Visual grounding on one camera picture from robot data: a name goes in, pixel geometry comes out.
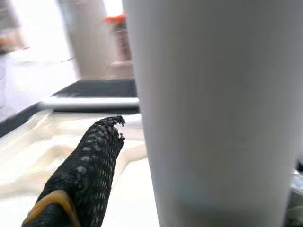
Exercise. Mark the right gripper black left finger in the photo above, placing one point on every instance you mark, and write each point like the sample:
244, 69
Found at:
90, 170

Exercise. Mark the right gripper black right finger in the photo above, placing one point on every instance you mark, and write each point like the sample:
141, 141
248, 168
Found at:
297, 203

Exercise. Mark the white plastic table leg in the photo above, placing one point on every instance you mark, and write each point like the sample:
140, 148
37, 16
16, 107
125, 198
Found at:
94, 102
213, 106

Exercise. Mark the white plastic table top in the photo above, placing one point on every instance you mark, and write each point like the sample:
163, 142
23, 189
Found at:
130, 201

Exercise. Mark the brown cloth covered bench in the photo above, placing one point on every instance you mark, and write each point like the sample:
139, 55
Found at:
120, 69

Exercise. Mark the orange lid storage box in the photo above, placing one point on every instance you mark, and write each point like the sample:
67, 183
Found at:
117, 19

